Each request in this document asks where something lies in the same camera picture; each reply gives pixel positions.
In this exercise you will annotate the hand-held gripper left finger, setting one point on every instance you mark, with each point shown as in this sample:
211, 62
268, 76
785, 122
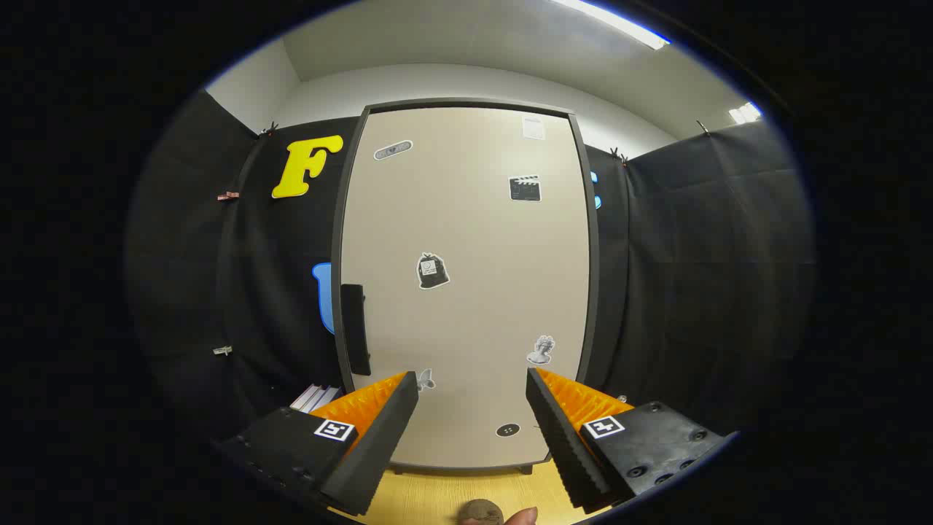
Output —
379, 445

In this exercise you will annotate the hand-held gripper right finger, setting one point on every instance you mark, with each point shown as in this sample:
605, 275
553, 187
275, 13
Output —
565, 445

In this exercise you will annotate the brown fuzzy shoe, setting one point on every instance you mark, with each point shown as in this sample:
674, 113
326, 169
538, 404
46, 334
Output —
479, 512

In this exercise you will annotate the grey shoe cabinet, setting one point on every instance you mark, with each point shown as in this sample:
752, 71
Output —
592, 240

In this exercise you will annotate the white book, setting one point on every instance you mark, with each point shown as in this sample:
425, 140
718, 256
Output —
310, 397

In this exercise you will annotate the black backdrop cloth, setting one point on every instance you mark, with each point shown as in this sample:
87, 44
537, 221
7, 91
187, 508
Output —
692, 292

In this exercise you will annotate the reddish wooden clip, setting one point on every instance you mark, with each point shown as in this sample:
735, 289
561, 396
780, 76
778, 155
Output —
227, 196

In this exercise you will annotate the small ceiling light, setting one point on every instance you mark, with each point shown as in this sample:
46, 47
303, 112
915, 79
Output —
745, 113

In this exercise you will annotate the long ceiling light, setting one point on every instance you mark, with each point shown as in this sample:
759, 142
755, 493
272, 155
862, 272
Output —
619, 23

